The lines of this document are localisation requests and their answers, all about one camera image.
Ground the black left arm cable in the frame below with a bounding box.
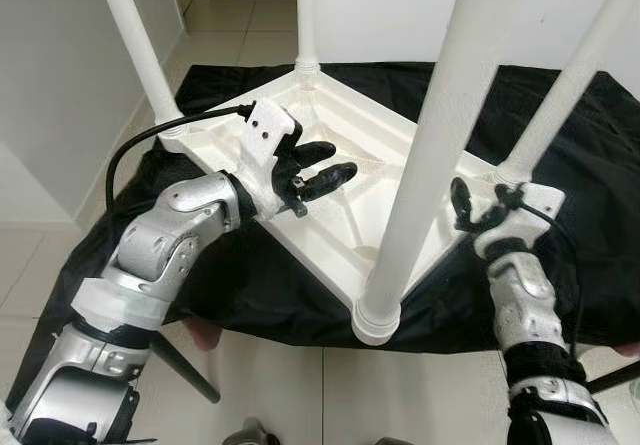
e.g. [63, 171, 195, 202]
[105, 105, 256, 211]

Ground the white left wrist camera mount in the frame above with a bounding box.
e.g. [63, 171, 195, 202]
[238, 100, 303, 218]

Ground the black table cloth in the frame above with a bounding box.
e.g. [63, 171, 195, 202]
[5, 60, 640, 416]

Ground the white plastic table top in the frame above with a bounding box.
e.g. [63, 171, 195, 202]
[155, 62, 546, 346]

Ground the black metal stand leg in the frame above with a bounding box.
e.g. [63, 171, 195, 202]
[590, 363, 640, 394]
[150, 330, 221, 404]

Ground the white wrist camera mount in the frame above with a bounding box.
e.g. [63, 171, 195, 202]
[475, 180, 566, 261]
[238, 100, 303, 218]

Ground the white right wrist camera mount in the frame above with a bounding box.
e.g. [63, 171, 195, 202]
[475, 180, 566, 261]

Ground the robot left leg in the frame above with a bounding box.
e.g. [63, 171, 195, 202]
[225, 417, 276, 445]

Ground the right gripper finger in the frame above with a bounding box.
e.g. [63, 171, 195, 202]
[450, 177, 487, 232]

